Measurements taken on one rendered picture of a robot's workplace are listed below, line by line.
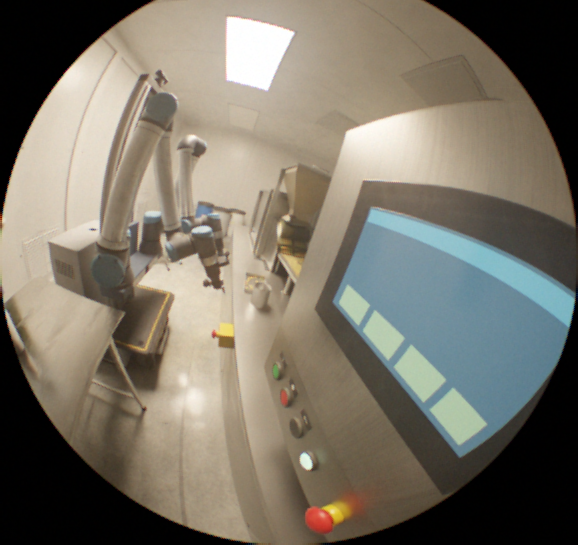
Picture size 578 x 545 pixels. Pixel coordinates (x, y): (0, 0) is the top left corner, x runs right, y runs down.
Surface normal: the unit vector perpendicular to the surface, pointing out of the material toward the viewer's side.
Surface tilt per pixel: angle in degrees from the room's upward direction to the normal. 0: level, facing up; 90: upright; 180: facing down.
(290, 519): 0
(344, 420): 90
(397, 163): 90
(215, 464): 0
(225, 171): 90
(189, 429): 0
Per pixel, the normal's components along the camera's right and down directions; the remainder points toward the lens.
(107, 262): 0.59, 0.48
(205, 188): 0.28, 0.36
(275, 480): 0.30, -0.91
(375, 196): -0.91, -0.19
